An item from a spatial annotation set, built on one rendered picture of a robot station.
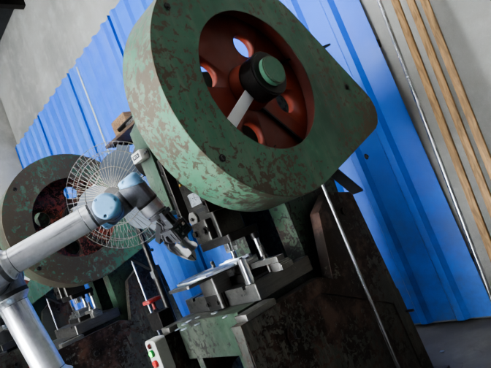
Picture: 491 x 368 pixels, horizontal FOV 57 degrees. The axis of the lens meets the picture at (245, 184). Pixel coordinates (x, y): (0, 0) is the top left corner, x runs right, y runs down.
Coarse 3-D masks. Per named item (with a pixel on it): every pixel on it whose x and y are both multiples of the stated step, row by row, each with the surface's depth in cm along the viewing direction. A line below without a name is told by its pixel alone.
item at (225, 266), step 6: (246, 258) 167; (222, 264) 186; (228, 264) 171; (210, 270) 172; (216, 270) 166; (222, 270) 158; (192, 276) 182; (198, 276) 170; (204, 276) 158; (180, 282) 176; (186, 282) 171; (192, 282) 159
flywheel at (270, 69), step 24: (216, 24) 156; (240, 24) 165; (264, 24) 169; (216, 48) 152; (264, 48) 169; (288, 48) 173; (216, 72) 149; (240, 72) 148; (264, 72) 143; (288, 72) 174; (216, 96) 145; (240, 96) 146; (264, 96) 147; (288, 96) 171; (312, 96) 173; (240, 120) 149; (264, 120) 156; (288, 120) 164; (312, 120) 170; (264, 144) 152; (288, 144) 160
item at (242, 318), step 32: (320, 224) 179; (352, 224) 191; (320, 256) 178; (320, 288) 167; (352, 288) 178; (384, 288) 191; (256, 320) 144; (288, 320) 153; (320, 320) 162; (352, 320) 173; (384, 320) 185; (256, 352) 140; (288, 352) 149; (320, 352) 158; (352, 352) 168; (384, 352) 179; (416, 352) 191
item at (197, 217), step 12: (192, 192) 177; (192, 204) 178; (192, 216) 178; (204, 216) 175; (216, 216) 171; (228, 216) 175; (240, 216) 179; (204, 228) 171; (216, 228) 171; (228, 228) 173; (240, 228) 177; (204, 240) 173
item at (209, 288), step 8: (224, 272) 169; (200, 280) 159; (208, 280) 166; (216, 280) 165; (224, 280) 167; (176, 288) 162; (184, 288) 156; (208, 288) 167; (216, 288) 164; (224, 288) 166; (208, 296) 168; (216, 296) 165; (224, 296) 165; (208, 304) 168; (216, 304) 164; (224, 304) 164
